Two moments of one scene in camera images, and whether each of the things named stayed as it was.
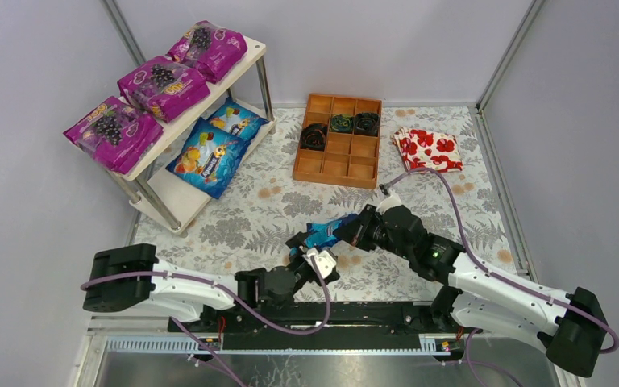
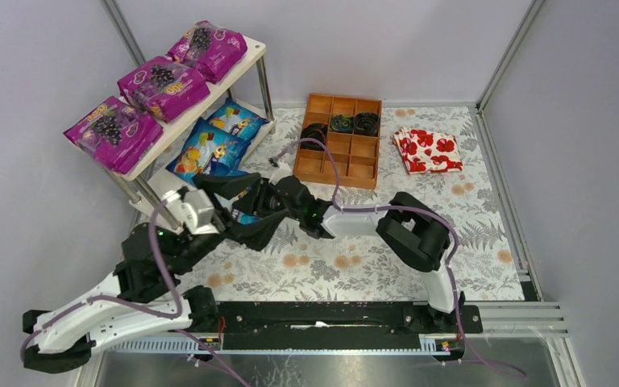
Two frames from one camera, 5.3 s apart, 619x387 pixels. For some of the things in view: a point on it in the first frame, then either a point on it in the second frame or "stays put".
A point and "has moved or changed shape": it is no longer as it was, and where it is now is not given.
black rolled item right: x=366 y=123 stays put
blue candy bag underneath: x=209 y=159 stays put
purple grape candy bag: x=211 y=51 stays put
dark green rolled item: x=342 y=123 stays put
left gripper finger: x=297 y=240 → x=229 y=185
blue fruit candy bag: x=235 y=118 stays put
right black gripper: x=352 y=231 → x=266 y=197
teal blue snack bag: x=321 y=235 has moved or changed shape
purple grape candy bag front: x=165 y=85 stays put
